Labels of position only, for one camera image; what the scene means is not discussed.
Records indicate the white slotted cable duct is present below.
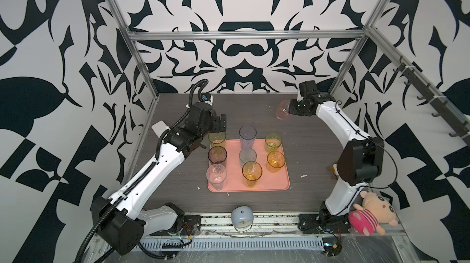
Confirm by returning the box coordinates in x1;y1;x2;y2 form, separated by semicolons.
141;237;324;251

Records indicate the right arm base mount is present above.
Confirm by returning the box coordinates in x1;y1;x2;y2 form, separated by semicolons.
297;201;351;234

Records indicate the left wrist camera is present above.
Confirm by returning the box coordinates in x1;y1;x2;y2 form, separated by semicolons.
198;92;214;106

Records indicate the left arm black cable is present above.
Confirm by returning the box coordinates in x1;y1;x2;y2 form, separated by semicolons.
137;240;193;260

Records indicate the pink short glass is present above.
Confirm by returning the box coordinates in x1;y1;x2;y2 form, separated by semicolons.
276;100;291;120

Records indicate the pink plush pig toy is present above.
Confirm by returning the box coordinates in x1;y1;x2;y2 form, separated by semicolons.
348;191;399;236

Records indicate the brown white flower toy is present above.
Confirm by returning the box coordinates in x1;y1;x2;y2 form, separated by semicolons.
329;164;339;179

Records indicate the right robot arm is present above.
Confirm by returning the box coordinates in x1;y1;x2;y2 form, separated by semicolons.
288;81;384;216

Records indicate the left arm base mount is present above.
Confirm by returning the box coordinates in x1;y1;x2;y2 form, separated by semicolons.
159;203;202;236

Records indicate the black wall hook rail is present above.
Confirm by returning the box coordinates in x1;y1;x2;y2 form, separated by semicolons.
394;56;470;147

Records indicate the green short glass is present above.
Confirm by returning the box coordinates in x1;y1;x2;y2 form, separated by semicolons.
264;133;283;153

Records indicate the white rectangular box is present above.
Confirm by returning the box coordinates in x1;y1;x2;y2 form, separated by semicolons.
151;120;170;138

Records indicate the teal frosted glass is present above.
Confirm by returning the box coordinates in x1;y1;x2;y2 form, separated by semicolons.
239;148;257;167

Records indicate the light green tall glass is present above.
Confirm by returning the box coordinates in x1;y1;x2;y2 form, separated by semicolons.
208;132;226;148

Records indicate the pink plastic tray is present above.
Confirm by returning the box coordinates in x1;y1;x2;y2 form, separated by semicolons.
207;139;290;192

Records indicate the white round timer device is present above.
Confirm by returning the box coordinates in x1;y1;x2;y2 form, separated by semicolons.
231;206;254;232

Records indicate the yellow short glass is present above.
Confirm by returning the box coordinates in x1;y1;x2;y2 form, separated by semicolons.
266;151;286;173

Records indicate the orange tall glass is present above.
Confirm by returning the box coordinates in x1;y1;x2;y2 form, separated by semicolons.
242;161;263;188

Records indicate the smoky grey tall glass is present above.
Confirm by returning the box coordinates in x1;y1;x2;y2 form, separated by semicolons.
208;146;228;166

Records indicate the blue tall glass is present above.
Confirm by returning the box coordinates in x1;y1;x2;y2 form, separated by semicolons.
239;125;257;149

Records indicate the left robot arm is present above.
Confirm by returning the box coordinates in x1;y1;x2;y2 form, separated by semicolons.
89;95;226;255

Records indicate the clear tall glass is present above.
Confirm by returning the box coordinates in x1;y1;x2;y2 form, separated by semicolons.
206;164;227;191

